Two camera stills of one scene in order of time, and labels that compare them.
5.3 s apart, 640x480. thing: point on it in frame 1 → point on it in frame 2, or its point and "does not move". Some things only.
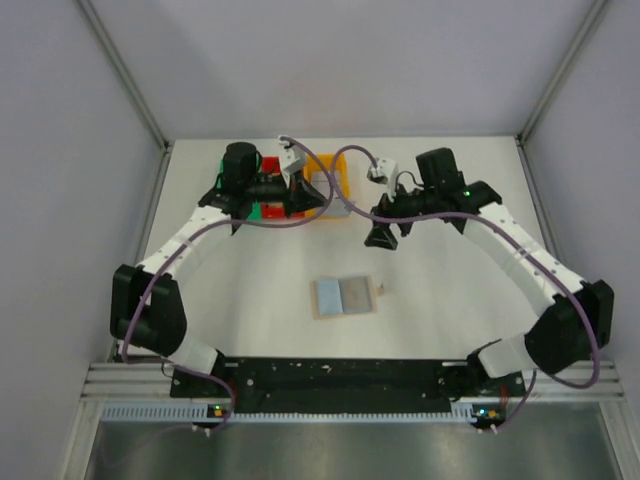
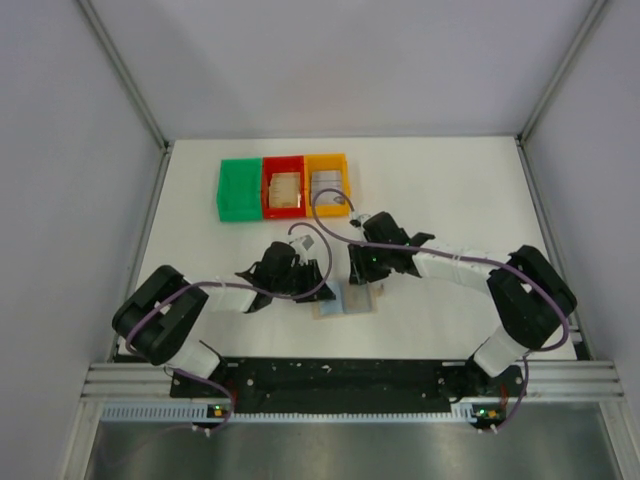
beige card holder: x=335 y=298 does not move
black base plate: x=346 y=384 does not move
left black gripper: x=293 y=191 → x=307 y=278
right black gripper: x=391 y=220 → x=364 y=259
